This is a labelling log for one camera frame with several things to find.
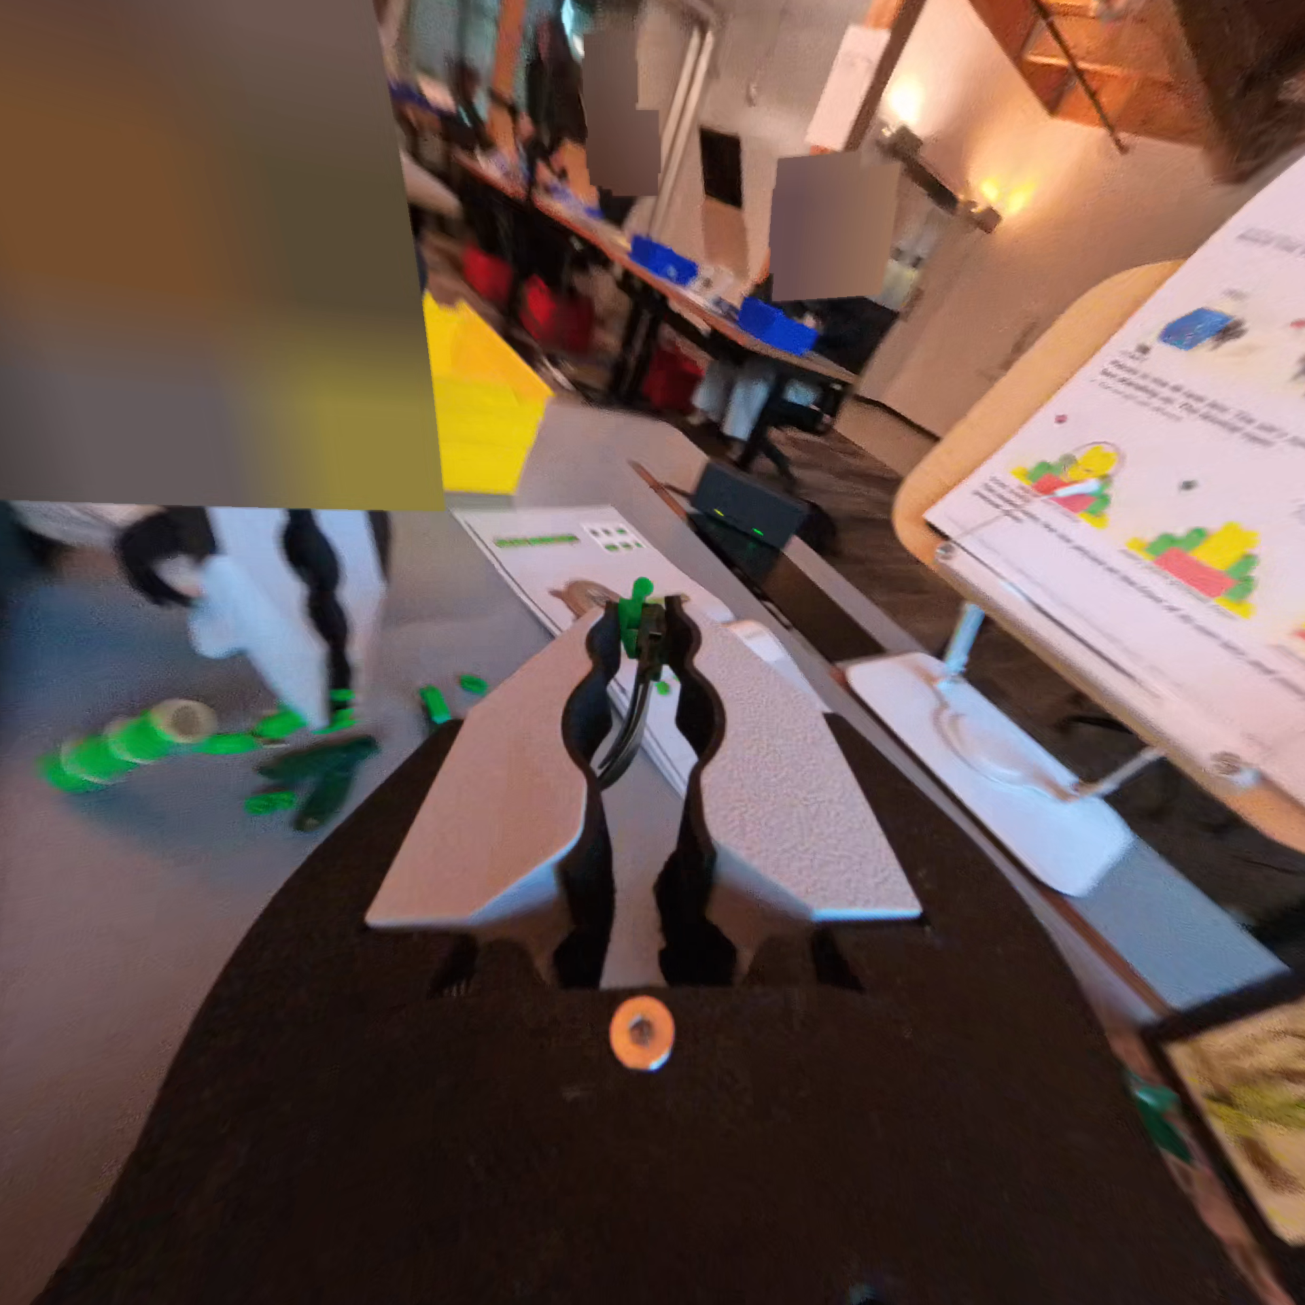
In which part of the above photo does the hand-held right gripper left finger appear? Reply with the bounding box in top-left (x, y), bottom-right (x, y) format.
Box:
top-left (362, 610), bottom-right (623, 990)

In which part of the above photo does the printed instruction sheet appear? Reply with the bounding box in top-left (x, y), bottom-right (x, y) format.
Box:
top-left (923, 153), bottom-right (1305, 818)

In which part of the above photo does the wall lamp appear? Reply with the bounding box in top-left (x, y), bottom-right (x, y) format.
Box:
top-left (881, 123), bottom-right (1032, 231)

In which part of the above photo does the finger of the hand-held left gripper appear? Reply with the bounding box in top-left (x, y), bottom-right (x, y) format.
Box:
top-left (188, 509), bottom-right (353, 728)
top-left (320, 509), bottom-right (393, 706)

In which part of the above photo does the white stand base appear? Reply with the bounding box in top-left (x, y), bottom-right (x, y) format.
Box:
top-left (844, 653), bottom-right (1136, 899)

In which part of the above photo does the long wooden table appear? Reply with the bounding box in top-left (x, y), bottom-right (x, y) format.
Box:
top-left (449, 144), bottom-right (858, 389)

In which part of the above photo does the grey desk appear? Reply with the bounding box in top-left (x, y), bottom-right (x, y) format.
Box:
top-left (0, 392), bottom-right (1286, 1296)

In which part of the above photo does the yellow plastic bin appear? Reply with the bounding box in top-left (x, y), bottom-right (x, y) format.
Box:
top-left (423, 291), bottom-right (556, 498)

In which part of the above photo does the leafy green toy stem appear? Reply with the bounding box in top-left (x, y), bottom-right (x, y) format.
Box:
top-left (1122, 1071), bottom-right (1195, 1164)

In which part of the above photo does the open instruction booklet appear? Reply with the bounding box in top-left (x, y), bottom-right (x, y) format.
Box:
top-left (454, 506), bottom-right (827, 715)

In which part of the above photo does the green toy bamboo stalk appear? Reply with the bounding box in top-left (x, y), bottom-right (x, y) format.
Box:
top-left (39, 686), bottom-right (359, 798)

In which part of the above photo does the blue storage bin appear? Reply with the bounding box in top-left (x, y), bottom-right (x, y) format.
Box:
top-left (626, 235), bottom-right (699, 288)
top-left (736, 296), bottom-right (822, 357)

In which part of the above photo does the red storage bin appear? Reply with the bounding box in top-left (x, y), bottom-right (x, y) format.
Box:
top-left (520, 280), bottom-right (598, 353)

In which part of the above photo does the black electronic box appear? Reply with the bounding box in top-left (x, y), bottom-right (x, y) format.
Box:
top-left (691, 462), bottom-right (817, 552)

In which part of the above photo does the dark green toy leaf pair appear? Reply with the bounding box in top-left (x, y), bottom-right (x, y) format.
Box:
top-left (255, 737), bottom-right (381, 833)
top-left (597, 577), bottom-right (676, 787)

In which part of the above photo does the black toy set box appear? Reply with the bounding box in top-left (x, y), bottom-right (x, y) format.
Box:
top-left (1136, 973), bottom-right (1305, 1305)

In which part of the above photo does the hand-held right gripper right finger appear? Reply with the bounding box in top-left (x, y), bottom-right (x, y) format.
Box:
top-left (657, 600), bottom-right (927, 990)

